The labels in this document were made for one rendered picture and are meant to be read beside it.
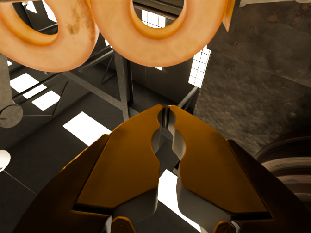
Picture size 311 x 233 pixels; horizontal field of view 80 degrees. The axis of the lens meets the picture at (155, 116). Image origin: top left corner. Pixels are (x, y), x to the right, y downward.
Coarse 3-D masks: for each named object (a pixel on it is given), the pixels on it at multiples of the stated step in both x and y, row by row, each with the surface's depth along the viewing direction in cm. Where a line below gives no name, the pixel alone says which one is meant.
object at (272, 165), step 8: (288, 144) 46; (296, 144) 44; (304, 144) 43; (272, 152) 49; (280, 152) 46; (288, 152) 44; (296, 152) 42; (304, 152) 41; (264, 160) 47; (272, 160) 45; (280, 160) 43; (288, 160) 42; (296, 160) 41; (304, 160) 40; (272, 168) 46; (280, 168) 45; (288, 168) 43; (296, 168) 42; (304, 168) 41
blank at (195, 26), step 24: (96, 0) 21; (120, 0) 21; (192, 0) 21; (216, 0) 21; (96, 24) 23; (120, 24) 23; (144, 24) 25; (192, 24) 23; (216, 24) 23; (120, 48) 25; (144, 48) 25; (168, 48) 25; (192, 48) 25
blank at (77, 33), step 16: (48, 0) 21; (64, 0) 21; (80, 0) 21; (0, 16) 23; (16, 16) 25; (64, 16) 22; (80, 16) 22; (0, 32) 24; (16, 32) 24; (32, 32) 26; (64, 32) 24; (80, 32) 24; (96, 32) 24; (0, 48) 26; (16, 48) 25; (32, 48) 25; (48, 48) 25; (64, 48) 25; (80, 48) 25; (32, 64) 27; (48, 64) 27; (64, 64) 27; (80, 64) 27
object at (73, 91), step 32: (96, 64) 1188; (32, 96) 761; (64, 96) 991; (96, 96) 999; (160, 96) 1015; (192, 96) 844; (0, 128) 844; (32, 128) 829; (64, 128) 856; (32, 160) 747; (64, 160) 752; (160, 160) 766; (0, 192) 664; (32, 192) 668; (0, 224) 601; (160, 224) 615
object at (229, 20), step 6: (228, 0) 21; (234, 0) 19; (240, 0) 19; (228, 6) 21; (234, 6) 19; (228, 12) 21; (234, 12) 20; (228, 18) 21; (234, 18) 20; (228, 24) 21; (234, 24) 20; (228, 30) 21
